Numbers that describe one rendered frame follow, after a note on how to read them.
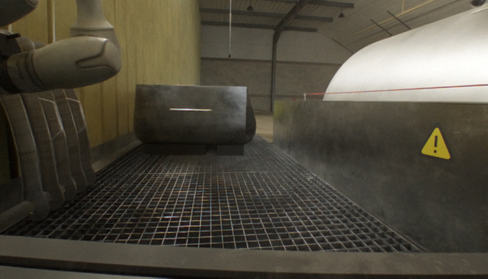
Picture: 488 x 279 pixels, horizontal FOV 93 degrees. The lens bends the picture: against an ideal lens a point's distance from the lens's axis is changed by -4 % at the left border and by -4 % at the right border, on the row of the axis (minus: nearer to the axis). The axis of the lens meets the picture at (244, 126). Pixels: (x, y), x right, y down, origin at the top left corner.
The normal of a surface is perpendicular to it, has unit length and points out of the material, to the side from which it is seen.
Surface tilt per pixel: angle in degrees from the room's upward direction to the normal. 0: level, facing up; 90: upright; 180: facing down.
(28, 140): 90
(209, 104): 91
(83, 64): 106
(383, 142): 90
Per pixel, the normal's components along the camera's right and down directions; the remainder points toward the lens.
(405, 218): -0.99, 0.00
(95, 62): 0.40, 0.34
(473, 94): -0.94, -0.31
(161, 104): 0.06, 0.11
